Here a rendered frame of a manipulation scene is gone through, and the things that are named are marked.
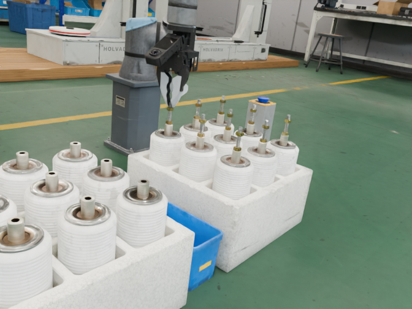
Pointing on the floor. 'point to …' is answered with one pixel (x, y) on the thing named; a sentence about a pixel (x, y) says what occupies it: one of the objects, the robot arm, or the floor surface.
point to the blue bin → (200, 236)
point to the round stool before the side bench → (330, 53)
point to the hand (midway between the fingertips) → (169, 102)
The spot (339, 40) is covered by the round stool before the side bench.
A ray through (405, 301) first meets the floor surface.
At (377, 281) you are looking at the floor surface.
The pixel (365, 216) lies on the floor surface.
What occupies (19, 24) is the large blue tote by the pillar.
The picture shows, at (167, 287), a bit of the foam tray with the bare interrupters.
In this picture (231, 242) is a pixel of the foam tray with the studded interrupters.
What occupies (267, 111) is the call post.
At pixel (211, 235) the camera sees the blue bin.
